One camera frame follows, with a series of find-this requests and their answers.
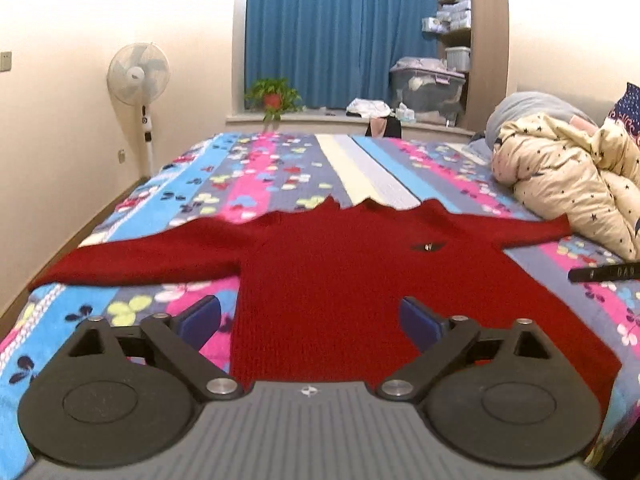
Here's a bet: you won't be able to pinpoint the red knit sweater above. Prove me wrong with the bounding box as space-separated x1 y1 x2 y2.
41 199 620 404

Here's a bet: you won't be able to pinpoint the white clothes pile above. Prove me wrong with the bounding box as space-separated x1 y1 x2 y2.
346 98 393 119

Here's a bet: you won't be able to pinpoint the cream star-print duvet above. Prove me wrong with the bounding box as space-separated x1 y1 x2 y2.
491 114 639 261

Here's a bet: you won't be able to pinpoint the floral striped bed blanket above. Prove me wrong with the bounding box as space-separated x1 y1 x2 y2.
1 132 639 479

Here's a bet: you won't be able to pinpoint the grey pillow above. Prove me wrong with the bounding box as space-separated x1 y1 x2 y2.
485 91 597 148

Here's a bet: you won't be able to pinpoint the dark chair back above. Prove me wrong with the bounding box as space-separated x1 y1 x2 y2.
366 116 402 139

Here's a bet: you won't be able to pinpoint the tissue pack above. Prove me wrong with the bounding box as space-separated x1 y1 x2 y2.
395 102 416 122

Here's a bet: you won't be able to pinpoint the clear plastic storage bin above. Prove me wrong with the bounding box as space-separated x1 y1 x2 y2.
390 56 466 126

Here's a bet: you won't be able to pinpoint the green potted plant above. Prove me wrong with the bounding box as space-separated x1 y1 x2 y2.
244 78 303 124

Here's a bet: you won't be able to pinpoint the small clear shelf box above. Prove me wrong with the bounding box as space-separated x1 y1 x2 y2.
445 47 472 73

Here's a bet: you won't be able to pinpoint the wooden bookshelf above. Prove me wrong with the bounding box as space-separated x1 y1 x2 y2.
438 0 509 131

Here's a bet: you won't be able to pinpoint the stacked white shelf boxes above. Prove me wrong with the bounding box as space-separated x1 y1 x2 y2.
422 0 472 35

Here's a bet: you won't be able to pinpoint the blue window curtain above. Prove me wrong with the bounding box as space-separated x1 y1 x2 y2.
244 0 437 108

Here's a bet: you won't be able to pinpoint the white pedestal fan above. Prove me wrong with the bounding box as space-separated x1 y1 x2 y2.
106 42 170 178

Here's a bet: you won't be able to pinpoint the beige wall switch plate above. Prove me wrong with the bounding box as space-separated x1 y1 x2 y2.
0 51 12 73

